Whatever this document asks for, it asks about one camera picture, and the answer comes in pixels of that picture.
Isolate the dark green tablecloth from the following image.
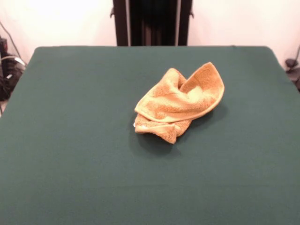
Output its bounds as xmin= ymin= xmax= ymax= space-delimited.
xmin=0 ymin=45 xmax=300 ymax=225

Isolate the tangled black cable bundle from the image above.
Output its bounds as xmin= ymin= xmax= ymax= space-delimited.
xmin=0 ymin=54 xmax=26 ymax=101

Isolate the orange terry towel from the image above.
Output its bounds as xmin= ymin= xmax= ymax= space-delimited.
xmin=133 ymin=61 xmax=225 ymax=144

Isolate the black power strip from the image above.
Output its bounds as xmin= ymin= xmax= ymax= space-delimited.
xmin=0 ymin=37 xmax=9 ymax=56

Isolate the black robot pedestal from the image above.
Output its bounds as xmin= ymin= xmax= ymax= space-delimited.
xmin=109 ymin=0 xmax=195 ymax=46

